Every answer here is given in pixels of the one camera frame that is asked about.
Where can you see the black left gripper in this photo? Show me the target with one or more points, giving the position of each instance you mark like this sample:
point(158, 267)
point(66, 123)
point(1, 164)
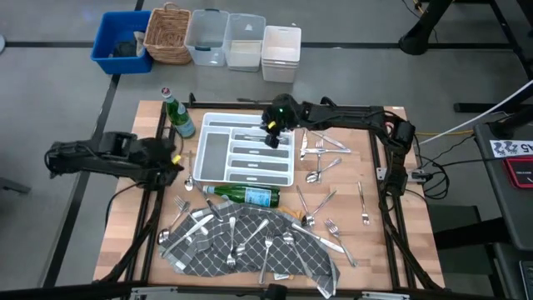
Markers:
point(158, 164)

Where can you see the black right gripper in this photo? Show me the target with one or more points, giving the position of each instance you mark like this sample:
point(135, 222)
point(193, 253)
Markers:
point(287, 116)

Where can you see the silver knife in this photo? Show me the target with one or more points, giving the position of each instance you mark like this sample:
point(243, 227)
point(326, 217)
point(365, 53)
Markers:
point(320, 239)
point(333, 151)
point(333, 141)
point(303, 146)
point(195, 228)
point(214, 211)

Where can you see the silver fork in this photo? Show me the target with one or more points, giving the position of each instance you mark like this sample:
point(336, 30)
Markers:
point(363, 204)
point(232, 233)
point(266, 254)
point(182, 203)
point(332, 227)
point(319, 164)

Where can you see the grey checked dish towel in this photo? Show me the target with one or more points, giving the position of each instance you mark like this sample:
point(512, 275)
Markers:
point(250, 266)

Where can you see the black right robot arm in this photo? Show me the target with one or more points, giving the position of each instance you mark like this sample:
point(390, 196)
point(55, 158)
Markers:
point(345, 118)

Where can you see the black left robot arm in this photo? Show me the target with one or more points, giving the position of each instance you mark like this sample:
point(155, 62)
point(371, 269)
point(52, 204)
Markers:
point(83, 156)

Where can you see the green glass bottle red cap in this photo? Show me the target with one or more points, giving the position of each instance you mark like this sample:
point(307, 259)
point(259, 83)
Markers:
point(181, 118)

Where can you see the white cutlery tray organizer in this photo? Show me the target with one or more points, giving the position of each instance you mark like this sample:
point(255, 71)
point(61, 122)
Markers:
point(216, 158)

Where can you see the green glass bottle blue label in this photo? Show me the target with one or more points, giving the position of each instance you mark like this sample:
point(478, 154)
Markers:
point(241, 193)

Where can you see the orange cloth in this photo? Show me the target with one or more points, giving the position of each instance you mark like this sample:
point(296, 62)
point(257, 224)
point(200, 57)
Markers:
point(291, 212)

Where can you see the white plastic bin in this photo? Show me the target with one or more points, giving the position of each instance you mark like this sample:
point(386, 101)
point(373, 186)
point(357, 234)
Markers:
point(281, 46)

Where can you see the clear plastic bin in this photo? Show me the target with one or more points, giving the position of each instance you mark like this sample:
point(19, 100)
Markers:
point(243, 50)

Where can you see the black cloth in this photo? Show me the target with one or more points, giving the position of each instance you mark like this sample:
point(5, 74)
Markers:
point(124, 49)

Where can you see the wicker basket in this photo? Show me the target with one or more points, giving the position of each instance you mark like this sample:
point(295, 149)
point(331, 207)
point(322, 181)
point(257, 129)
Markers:
point(166, 35)

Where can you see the clear bin with blue latch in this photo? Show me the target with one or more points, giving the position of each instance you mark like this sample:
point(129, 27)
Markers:
point(208, 29)

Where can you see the blue plastic bin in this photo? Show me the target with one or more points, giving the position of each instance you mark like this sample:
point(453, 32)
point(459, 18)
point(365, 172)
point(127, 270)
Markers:
point(104, 41)

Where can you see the grey furniture foot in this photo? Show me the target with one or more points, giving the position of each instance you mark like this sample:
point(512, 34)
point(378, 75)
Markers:
point(14, 186)

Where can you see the black stand leg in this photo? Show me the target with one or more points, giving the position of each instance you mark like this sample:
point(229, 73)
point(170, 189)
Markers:
point(420, 33)

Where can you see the black desk foot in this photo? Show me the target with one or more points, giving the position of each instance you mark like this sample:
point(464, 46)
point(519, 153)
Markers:
point(454, 221)

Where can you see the black floor bar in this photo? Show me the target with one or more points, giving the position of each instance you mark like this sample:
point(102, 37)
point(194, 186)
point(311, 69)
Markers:
point(479, 107)

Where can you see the white printed label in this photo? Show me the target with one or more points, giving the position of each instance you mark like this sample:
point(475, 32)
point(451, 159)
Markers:
point(510, 148)

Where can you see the red device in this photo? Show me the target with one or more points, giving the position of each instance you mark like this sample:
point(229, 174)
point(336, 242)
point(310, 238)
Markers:
point(520, 173)

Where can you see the dark keyboard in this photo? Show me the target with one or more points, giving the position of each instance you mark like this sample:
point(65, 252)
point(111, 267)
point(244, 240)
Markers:
point(526, 279)

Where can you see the black aluminium table frame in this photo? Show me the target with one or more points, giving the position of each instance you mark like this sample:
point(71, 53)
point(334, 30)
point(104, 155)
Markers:
point(208, 105)

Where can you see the small silver frame bracket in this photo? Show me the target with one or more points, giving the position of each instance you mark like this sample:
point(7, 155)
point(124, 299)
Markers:
point(382, 173)

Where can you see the silver metal bracket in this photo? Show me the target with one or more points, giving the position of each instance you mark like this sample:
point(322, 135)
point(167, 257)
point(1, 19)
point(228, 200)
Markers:
point(385, 296)
point(152, 292)

